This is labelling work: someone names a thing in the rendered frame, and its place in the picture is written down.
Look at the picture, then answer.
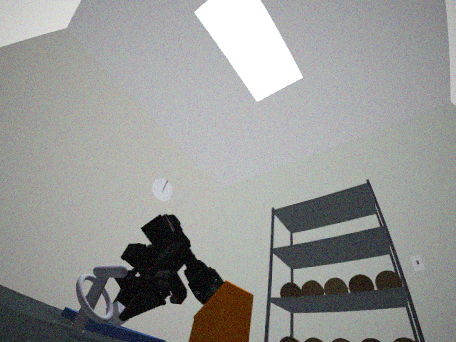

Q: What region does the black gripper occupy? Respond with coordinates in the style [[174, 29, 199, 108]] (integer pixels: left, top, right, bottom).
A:
[[112, 252, 187, 321]]

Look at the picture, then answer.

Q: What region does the grey cylindrical bar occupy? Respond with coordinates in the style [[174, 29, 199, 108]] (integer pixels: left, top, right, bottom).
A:
[[71, 265, 128, 333]]

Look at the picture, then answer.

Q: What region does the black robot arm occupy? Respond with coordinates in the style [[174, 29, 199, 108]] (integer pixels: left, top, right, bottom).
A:
[[121, 214, 224, 305]]

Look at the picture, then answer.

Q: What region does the silver metal loop with square tab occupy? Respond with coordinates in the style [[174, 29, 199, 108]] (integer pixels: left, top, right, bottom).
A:
[[76, 274, 129, 328]]

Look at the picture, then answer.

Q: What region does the blue tray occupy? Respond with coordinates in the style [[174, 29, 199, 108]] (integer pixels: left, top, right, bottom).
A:
[[61, 307, 166, 342]]

